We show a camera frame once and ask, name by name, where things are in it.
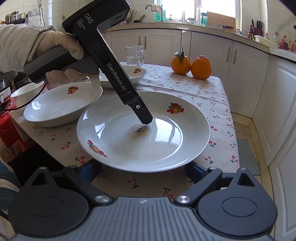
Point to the knife block with knives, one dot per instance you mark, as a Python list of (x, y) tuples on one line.
[(257, 27)]

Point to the red cardboard box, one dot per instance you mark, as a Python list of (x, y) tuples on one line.
[(12, 144)]

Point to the clear glass mug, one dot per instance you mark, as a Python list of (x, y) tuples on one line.
[(134, 55)]

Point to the wooden cutting board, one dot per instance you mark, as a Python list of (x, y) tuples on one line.
[(221, 22)]

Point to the white deep fruit-pattern plate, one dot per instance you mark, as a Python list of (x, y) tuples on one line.
[(62, 104)]

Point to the left hand beige glove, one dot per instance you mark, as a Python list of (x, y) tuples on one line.
[(49, 39)]

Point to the bumpy orange without leaf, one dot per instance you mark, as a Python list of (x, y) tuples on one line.
[(201, 68)]

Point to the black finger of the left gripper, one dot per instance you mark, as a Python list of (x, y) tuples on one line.
[(141, 111)]

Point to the white far fruit-pattern plate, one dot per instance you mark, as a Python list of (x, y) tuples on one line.
[(135, 74)]

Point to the orange with green leaf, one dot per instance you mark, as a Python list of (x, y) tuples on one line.
[(180, 63)]

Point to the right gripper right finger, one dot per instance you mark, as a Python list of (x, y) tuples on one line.
[(203, 181)]

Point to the small white bowl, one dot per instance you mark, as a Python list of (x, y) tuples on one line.
[(26, 93)]

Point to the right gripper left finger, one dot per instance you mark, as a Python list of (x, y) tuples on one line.
[(81, 178)]

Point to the large white fruit-pattern plate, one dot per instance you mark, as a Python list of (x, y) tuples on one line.
[(112, 134)]

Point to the left forearm white sleeve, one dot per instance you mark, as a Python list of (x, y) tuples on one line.
[(19, 43)]

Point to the white kitchen cabinets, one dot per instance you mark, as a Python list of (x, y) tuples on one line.
[(259, 84)]

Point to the kitchen faucet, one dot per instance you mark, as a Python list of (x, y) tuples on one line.
[(158, 9)]

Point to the cherry-print tablecloth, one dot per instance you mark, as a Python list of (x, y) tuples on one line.
[(58, 147)]

